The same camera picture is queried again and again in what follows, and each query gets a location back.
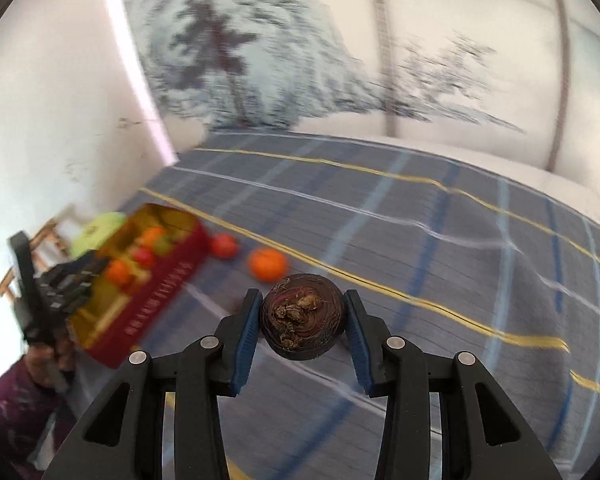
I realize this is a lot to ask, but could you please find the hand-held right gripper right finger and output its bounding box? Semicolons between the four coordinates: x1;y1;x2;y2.
342;289;563;480

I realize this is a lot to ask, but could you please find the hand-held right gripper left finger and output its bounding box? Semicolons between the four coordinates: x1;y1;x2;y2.
42;288;264;480

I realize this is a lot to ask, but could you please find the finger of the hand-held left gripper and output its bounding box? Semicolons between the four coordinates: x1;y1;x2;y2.
45;285;95;320
42;255;106;287

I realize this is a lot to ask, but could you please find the orange tangerine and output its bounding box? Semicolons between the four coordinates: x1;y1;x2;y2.
247;248;288;282
141;227;167;251
105;260;132;285

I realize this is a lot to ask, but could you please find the dark brown mangosteen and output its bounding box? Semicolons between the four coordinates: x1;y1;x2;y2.
259;273;348;361

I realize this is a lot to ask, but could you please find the red metal tin box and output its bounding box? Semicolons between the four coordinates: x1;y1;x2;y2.
67;203;210;372

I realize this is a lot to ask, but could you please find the red tomato fruit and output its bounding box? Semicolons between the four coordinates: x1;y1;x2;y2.
210;234;240;260

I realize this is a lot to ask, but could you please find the person's left forearm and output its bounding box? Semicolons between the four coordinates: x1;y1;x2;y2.
0;360;68;468

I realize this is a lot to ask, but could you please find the person's left hand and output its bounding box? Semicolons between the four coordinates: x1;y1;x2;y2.
27;337;76;386

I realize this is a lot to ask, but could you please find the grey plaid blanket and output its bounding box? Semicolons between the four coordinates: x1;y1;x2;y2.
55;132;600;480

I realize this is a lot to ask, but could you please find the landscape painted folding screen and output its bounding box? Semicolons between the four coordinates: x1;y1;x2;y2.
115;0;600;241

